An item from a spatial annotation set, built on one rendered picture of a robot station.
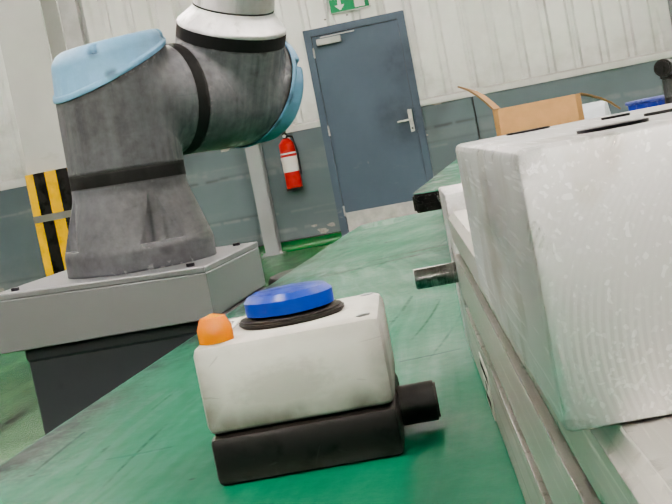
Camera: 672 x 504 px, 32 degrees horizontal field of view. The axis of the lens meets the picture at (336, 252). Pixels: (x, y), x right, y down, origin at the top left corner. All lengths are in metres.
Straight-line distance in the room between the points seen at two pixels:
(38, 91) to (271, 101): 5.76
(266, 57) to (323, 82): 10.46
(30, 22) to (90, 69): 5.86
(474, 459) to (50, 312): 0.72
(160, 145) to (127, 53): 0.09
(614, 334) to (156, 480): 0.40
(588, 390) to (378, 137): 11.45
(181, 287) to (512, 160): 0.93
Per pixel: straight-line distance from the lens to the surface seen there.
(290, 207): 11.82
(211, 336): 0.50
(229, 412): 0.50
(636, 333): 0.17
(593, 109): 5.38
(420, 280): 0.68
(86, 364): 1.15
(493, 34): 11.61
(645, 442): 0.16
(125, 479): 0.56
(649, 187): 0.17
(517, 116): 2.73
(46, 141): 6.98
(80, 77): 1.17
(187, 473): 0.54
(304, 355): 0.49
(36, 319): 1.14
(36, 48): 7.00
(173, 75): 1.19
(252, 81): 1.24
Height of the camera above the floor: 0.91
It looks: 5 degrees down
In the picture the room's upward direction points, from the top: 11 degrees counter-clockwise
